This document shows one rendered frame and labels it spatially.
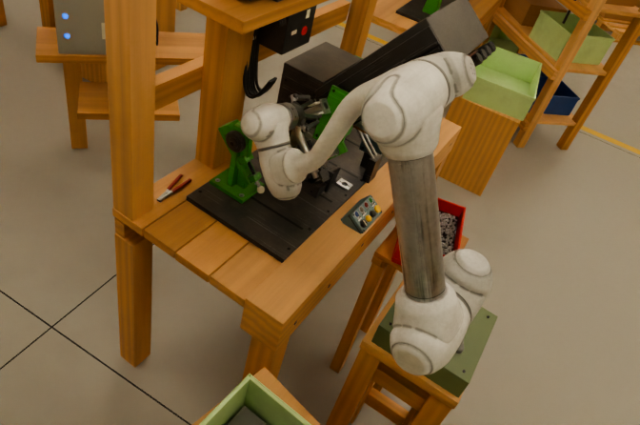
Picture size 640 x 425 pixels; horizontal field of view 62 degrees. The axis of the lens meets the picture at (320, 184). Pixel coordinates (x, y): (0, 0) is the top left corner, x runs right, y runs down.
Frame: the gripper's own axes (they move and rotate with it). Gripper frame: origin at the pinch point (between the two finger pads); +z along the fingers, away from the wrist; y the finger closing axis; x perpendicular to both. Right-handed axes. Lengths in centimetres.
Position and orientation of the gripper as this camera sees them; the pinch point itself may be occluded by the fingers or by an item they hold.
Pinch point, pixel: (317, 109)
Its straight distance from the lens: 189.4
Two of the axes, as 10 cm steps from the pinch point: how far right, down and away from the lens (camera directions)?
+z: 4.6, -2.4, 8.5
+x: -8.2, 2.5, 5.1
